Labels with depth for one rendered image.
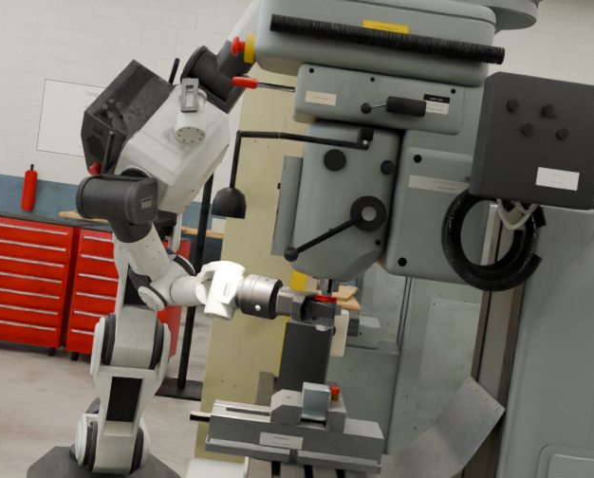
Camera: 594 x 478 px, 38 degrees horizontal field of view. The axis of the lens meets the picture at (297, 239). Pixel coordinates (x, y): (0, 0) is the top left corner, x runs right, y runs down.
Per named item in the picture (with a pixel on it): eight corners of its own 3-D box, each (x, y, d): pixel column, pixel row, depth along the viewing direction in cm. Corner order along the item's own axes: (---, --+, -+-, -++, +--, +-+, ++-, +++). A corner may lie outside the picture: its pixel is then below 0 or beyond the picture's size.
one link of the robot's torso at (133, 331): (94, 360, 238) (115, 194, 240) (157, 366, 243) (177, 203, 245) (97, 369, 224) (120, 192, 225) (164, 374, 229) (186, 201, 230)
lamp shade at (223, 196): (204, 212, 180) (209, 183, 180) (234, 216, 184) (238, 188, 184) (220, 216, 174) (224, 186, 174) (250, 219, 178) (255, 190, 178)
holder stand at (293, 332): (275, 392, 224) (286, 316, 223) (284, 375, 246) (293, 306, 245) (321, 398, 223) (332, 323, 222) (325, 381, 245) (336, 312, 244)
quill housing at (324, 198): (287, 275, 171) (309, 115, 169) (286, 266, 191) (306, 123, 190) (381, 288, 171) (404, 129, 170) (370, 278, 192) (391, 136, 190)
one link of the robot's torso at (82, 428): (73, 450, 258) (79, 408, 257) (139, 454, 264) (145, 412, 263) (74, 474, 238) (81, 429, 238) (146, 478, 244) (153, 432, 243)
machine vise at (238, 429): (203, 450, 167) (211, 395, 166) (210, 430, 181) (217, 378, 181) (380, 474, 167) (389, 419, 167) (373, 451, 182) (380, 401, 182)
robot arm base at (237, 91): (171, 92, 218) (173, 78, 207) (199, 53, 221) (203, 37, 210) (220, 126, 219) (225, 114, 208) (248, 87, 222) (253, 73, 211)
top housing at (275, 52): (251, 53, 166) (263, -30, 165) (254, 71, 192) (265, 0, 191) (491, 87, 167) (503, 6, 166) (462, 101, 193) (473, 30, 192)
